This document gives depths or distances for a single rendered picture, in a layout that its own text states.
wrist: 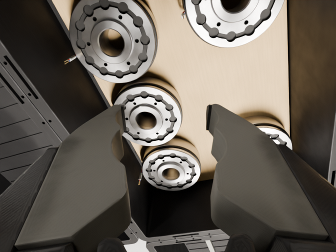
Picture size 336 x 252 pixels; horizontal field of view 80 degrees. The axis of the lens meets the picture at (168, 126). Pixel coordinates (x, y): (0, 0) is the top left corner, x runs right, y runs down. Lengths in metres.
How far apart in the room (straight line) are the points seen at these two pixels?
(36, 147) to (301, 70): 0.44
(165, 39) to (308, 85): 0.18
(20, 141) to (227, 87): 0.38
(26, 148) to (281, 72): 0.45
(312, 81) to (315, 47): 0.04
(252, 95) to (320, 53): 0.11
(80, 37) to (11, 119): 0.22
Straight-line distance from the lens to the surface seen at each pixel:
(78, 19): 0.27
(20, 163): 0.51
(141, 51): 0.26
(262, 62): 0.31
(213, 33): 0.26
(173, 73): 0.29
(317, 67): 0.26
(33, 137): 0.44
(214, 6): 0.24
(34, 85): 0.24
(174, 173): 0.37
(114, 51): 0.28
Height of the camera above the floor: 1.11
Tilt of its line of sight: 56 degrees down
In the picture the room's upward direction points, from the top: 174 degrees counter-clockwise
